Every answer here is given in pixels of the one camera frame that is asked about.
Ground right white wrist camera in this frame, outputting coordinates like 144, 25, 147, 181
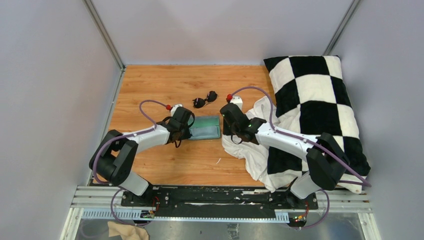
230, 95, 243, 110

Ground light blue cleaning cloth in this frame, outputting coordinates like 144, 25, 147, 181
190, 126, 221, 140

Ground black white checkered pillow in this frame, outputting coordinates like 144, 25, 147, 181
263, 55, 371, 194

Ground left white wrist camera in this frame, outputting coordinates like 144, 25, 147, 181
170, 104, 183, 116

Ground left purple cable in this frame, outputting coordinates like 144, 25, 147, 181
92, 99, 173, 228

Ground beige crumpled cloth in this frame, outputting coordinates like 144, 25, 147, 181
107, 221, 150, 240

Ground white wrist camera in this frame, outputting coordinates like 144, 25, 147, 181
170, 104, 183, 116
230, 95, 243, 110

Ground black round sunglasses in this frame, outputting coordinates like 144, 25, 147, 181
192, 91, 218, 109

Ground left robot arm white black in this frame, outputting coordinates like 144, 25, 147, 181
89, 106, 195, 207

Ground black metal base rail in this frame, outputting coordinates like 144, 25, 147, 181
67, 185, 372, 227

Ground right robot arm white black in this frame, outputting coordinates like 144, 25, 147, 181
220, 103, 350, 209

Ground white crumpled cloth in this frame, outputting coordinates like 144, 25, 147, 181
221, 95, 299, 193

